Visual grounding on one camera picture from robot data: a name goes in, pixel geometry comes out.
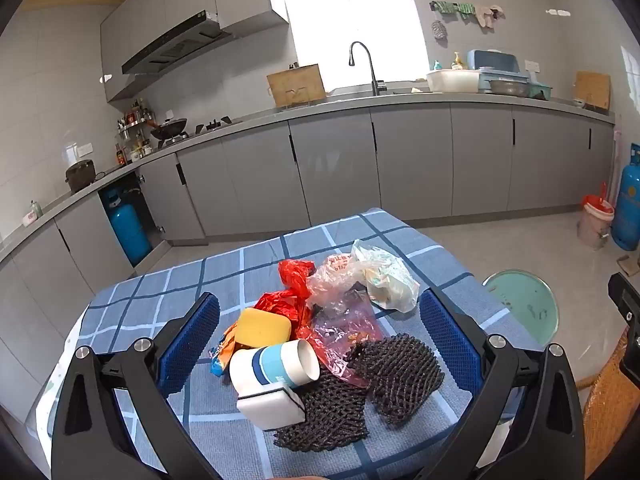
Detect square wooden board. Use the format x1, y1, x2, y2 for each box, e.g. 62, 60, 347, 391
574, 71, 612, 111

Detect beige hanging gloves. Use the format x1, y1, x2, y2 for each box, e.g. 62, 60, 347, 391
472, 2, 505, 28

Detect black wok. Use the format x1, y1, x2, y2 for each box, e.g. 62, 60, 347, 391
150, 117, 188, 141

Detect dark gooseneck faucet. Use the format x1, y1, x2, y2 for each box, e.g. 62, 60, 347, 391
348, 41, 388, 97

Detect yellow sponge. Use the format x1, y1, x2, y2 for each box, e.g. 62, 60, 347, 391
235, 308, 292, 351

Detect blue gas cylinder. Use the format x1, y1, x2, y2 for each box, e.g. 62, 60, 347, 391
612, 142, 640, 252
102, 187, 152, 266

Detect red foil snack wrapper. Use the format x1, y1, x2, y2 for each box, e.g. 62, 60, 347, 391
252, 287, 321, 346

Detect orange wicker chair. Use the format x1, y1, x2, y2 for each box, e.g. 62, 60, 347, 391
575, 330, 640, 480

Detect red plastic bag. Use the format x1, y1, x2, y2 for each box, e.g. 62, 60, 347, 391
277, 259, 317, 306

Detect black range hood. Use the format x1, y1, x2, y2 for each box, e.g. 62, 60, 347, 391
121, 10, 233, 76

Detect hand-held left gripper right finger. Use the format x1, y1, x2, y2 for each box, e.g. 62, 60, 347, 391
415, 287, 586, 480

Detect spice rack with bottles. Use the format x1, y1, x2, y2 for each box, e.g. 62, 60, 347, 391
117, 100, 158, 161

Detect grey kitchen counter cabinets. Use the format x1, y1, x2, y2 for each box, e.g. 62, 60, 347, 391
0, 92, 618, 441

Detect blue plaid tablecloth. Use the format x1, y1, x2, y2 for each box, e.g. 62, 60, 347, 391
25, 207, 543, 480

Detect gas stove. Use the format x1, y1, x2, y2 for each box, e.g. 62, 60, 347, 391
160, 116, 243, 146

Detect white plastic bag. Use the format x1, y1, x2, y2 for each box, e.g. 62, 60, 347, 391
350, 239, 421, 313

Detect white foam block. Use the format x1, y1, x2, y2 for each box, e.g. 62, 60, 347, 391
236, 384, 306, 431

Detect white bucket with red lid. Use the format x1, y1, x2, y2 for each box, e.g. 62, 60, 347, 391
577, 182, 616, 250

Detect black foam net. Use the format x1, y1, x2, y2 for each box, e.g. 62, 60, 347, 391
272, 370, 371, 453
345, 335, 446, 427

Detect metal bowl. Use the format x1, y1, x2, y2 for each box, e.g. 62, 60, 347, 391
487, 79, 532, 97

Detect blue white paper cup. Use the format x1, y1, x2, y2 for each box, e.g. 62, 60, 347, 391
229, 338, 321, 398

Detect green hanging cloth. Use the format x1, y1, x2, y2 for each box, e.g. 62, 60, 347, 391
430, 0, 476, 21

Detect wooden cutting board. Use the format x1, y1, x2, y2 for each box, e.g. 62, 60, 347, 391
266, 64, 327, 108

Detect bright window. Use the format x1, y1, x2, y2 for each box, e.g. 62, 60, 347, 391
282, 0, 428, 93

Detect blue dish container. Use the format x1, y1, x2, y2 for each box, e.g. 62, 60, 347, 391
467, 49, 531, 92

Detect clear pinkish plastic bag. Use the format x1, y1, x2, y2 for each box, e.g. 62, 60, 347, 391
305, 255, 386, 388

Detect grey upper cabinets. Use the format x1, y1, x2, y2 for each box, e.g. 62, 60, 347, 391
100, 0, 291, 103

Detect white plastic basin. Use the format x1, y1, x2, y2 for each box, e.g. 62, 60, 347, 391
426, 69, 481, 94

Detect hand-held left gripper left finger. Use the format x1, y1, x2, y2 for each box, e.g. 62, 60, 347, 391
50, 291, 223, 480

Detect orange blue snack packet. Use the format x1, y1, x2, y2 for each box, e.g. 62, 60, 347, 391
209, 320, 241, 377

